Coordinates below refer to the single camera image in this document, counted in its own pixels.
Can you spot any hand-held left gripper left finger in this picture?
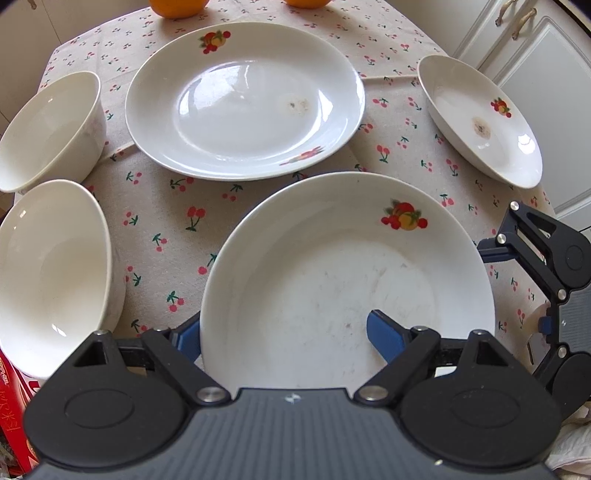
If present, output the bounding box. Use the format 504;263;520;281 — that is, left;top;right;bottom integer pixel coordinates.
69;318;230;405

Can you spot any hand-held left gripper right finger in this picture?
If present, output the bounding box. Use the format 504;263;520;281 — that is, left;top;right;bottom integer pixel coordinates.
353;309;523;408

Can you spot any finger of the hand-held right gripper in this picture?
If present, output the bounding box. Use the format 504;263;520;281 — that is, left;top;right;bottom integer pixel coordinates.
527;309;568;385
477;200;570;302

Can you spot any large white fruit-print plate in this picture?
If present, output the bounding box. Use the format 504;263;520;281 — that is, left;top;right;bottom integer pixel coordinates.
199;171;498;391
124;21;367;182

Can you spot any white cloth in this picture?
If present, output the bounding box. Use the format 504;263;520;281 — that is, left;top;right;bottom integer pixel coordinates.
547;401;591;480

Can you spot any cherry-print beige tablecloth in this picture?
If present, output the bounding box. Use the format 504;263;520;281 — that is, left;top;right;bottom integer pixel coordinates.
13;0;557;370

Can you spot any small white fruit-print plate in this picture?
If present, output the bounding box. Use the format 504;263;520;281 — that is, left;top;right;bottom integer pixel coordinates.
417;54;544;190

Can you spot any white ceramic bowl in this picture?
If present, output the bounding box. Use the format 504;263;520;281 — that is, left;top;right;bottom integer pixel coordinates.
0;179;127;383
0;71;108;194

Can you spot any white cabinet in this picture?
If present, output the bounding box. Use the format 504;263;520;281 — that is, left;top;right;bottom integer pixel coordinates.
392;0;591;234

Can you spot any red cardboard box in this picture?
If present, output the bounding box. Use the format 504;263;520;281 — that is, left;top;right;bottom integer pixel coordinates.
0;353;43;479

